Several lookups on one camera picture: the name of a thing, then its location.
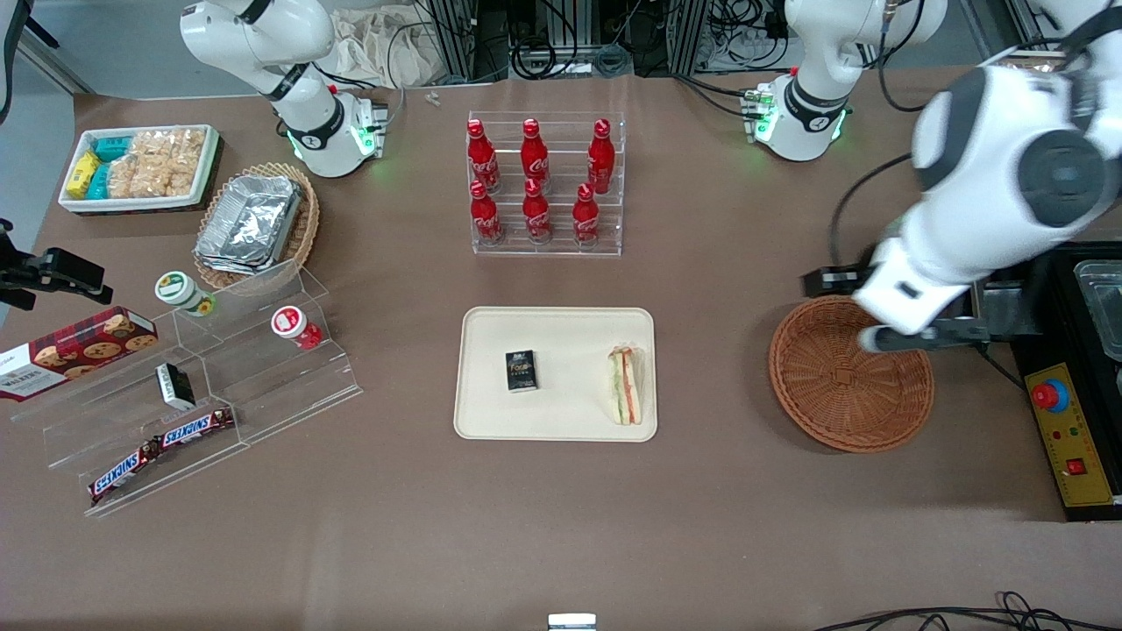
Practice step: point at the yellow emergency stop box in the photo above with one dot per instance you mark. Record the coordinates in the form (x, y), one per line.
(1082, 438)

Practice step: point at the beige cloth bag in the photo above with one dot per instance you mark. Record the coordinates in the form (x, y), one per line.
(377, 48)

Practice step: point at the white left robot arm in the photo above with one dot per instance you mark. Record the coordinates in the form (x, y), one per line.
(990, 175)

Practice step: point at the black equipment base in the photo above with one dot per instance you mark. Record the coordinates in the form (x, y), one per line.
(1061, 307)

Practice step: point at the red cola bottle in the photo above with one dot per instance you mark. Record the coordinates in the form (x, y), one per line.
(601, 162)
(585, 219)
(483, 158)
(534, 158)
(536, 217)
(485, 219)

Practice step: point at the black white-edged small box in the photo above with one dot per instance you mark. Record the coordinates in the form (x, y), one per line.
(175, 386)

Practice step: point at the aluminium frame post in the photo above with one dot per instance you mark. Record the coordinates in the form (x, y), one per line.
(456, 39)
(686, 35)

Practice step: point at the clear acrylic bottle rack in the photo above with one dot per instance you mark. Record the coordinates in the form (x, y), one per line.
(561, 250)

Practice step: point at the clear rice cracker bag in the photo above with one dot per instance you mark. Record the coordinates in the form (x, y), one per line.
(171, 145)
(149, 180)

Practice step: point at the black gold-print small box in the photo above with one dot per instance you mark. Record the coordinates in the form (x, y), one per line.
(521, 371)

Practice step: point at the green-lid white cup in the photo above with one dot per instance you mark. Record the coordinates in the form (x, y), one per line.
(178, 289)

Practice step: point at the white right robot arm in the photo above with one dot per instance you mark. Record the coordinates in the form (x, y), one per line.
(307, 123)

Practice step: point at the silver metal bracket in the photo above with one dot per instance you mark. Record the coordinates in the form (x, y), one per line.
(571, 622)

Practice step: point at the clear plastic container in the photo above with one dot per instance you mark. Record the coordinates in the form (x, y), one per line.
(1106, 307)

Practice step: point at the brown round wicker basket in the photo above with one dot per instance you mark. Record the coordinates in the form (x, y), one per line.
(841, 386)

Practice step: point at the snickers chocolate bar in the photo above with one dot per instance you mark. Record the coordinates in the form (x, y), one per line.
(123, 471)
(197, 427)

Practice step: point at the red tartan cookie box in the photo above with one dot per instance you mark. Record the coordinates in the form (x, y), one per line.
(70, 350)

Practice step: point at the triangular sandwich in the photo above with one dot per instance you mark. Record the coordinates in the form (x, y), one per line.
(625, 386)

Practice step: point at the cream rectangular tray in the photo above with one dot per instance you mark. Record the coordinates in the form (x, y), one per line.
(570, 350)

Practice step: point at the silver foil tray stack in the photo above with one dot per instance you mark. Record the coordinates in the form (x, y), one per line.
(250, 223)

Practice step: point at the black stand pole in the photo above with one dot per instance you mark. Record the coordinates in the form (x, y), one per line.
(10, 61)

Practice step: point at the red-lid cup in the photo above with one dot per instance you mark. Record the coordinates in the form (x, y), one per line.
(289, 322)

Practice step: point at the teal snack packet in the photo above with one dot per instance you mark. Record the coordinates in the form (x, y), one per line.
(112, 148)
(98, 182)

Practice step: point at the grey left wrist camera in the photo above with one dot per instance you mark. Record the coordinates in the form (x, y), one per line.
(947, 335)

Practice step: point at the white rectangular snack bin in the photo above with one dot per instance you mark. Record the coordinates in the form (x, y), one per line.
(206, 175)

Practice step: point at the tan oval wicker basket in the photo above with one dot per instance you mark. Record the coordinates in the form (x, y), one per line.
(307, 228)

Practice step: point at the yellow snack packet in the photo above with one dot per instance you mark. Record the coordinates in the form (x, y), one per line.
(82, 175)

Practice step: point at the red emergency stop button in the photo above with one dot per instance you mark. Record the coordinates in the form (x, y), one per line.
(1048, 396)

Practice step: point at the clear acrylic stepped shelf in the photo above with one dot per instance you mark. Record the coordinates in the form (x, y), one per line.
(263, 386)

